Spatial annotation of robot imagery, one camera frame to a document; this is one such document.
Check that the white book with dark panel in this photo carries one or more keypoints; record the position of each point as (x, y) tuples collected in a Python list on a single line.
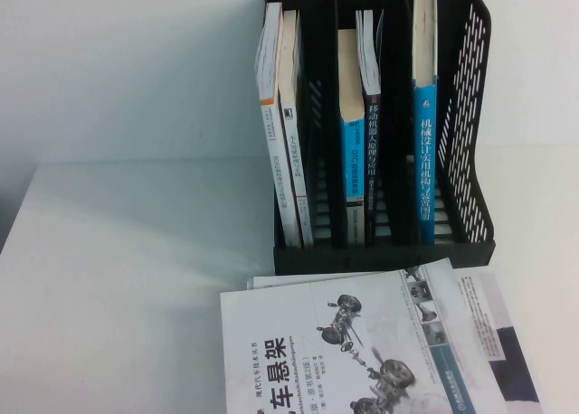
[(511, 364)]

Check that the white car suspension book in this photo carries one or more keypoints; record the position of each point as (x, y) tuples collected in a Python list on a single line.
[(294, 341)]

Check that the blue and grey spined book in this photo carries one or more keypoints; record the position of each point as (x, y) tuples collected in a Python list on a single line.
[(352, 138)]

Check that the navy robot book orange swoosh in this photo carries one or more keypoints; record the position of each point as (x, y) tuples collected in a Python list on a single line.
[(372, 161)]

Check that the black mesh book stand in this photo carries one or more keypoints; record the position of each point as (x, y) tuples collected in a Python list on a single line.
[(470, 115)]

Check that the white-spined book with orange band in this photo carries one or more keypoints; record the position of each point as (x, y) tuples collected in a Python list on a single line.
[(276, 161)]

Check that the blue mechanical design book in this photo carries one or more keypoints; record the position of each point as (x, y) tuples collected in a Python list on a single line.
[(426, 161)]

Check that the white-spined book with cream pages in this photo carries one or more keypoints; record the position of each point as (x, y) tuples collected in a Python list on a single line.
[(302, 192)]

